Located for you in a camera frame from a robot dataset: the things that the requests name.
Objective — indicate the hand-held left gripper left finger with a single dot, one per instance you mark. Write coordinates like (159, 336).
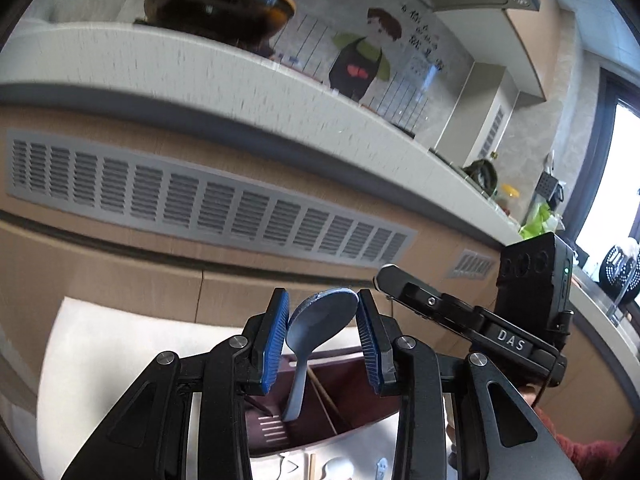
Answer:
(277, 340)

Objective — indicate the green leafy vegetables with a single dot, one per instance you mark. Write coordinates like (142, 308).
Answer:
(537, 220)

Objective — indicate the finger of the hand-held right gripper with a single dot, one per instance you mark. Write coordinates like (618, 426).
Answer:
(415, 295)

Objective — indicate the black colander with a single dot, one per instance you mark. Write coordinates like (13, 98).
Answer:
(620, 267)

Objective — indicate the long grey vent grille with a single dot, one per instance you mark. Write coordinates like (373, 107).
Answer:
(200, 200)

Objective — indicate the white fringed tablecloth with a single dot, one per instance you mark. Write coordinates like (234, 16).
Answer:
(125, 340)

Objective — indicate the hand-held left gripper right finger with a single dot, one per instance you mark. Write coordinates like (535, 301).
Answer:
(370, 350)

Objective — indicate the wooden kitchen cabinet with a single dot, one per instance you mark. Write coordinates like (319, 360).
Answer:
(100, 280)

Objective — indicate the black pot on counter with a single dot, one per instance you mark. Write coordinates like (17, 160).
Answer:
(481, 174)

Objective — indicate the cartoon wall poster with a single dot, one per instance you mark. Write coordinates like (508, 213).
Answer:
(360, 60)

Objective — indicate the person's right forearm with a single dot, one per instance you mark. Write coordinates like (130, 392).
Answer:
(590, 460)

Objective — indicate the wooden chopstick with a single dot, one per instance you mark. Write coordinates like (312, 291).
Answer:
(312, 467)
(322, 402)

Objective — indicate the white spoon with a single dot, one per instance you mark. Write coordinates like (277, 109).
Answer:
(339, 467)

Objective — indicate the dark clay pot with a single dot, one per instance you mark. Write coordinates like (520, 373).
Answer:
(215, 5)

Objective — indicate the short grey vent grille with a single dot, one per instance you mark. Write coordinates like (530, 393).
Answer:
(472, 264)

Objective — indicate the blue-grey rice spoon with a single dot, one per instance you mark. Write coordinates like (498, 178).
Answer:
(320, 320)

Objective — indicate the maroon utensil holder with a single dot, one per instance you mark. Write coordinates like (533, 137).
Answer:
(350, 400)

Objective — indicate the dark thin chopstick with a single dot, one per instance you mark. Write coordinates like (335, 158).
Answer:
(260, 406)

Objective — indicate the metal grater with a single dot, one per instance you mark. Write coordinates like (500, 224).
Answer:
(547, 184)

